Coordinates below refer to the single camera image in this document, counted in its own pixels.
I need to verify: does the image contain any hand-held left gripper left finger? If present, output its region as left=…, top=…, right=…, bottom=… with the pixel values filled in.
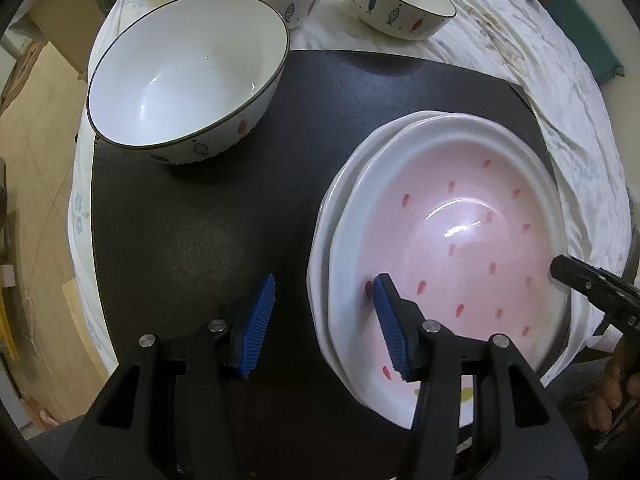
left=59, top=273, right=277, bottom=480

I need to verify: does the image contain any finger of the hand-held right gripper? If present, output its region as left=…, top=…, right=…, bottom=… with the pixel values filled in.
left=549, top=255, right=640, bottom=332

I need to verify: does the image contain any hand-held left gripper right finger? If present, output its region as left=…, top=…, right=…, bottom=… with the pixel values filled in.
left=372, top=273, right=588, bottom=480

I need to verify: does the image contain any person's right hand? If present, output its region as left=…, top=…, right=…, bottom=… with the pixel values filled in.
left=582, top=330, right=640, bottom=436

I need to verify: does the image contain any black leather mat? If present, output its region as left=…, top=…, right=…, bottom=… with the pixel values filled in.
left=90, top=49, right=568, bottom=480

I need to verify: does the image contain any white patterned bed sheet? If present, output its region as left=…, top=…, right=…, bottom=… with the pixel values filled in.
left=67, top=0, right=633, bottom=376

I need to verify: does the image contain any cream wooden cabinet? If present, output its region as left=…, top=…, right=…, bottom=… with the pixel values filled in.
left=20, top=0, right=108, bottom=76

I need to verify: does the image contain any yellow wooden frame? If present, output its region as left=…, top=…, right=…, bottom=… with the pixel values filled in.
left=0, top=300, right=21, bottom=361

